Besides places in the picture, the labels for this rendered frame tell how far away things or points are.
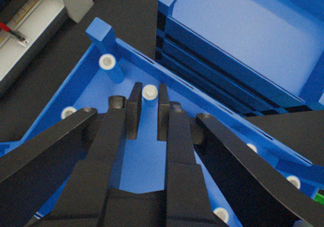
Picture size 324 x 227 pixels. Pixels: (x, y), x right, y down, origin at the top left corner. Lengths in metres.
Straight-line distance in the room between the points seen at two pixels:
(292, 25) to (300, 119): 0.45
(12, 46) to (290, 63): 0.71
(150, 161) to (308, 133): 0.70
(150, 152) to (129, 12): 0.61
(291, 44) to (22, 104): 0.78
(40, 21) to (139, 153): 0.55
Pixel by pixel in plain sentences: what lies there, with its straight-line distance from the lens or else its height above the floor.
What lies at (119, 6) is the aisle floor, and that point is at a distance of 0.80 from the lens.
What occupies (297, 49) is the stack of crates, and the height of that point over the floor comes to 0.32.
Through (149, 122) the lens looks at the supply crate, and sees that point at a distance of 0.26.
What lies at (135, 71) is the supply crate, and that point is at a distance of 0.27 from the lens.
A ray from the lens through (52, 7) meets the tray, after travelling 0.72.
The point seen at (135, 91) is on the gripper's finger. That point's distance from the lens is 0.16.
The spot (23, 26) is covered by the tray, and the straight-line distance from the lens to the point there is 0.72.
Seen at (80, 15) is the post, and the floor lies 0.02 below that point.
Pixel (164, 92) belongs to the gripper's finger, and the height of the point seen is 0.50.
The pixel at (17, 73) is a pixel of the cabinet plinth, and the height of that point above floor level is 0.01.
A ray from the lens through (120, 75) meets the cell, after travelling 0.24.
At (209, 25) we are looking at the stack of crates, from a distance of 0.40.
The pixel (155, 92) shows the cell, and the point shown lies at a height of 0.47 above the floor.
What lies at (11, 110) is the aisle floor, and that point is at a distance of 0.81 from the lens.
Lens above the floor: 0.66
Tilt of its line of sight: 83 degrees down
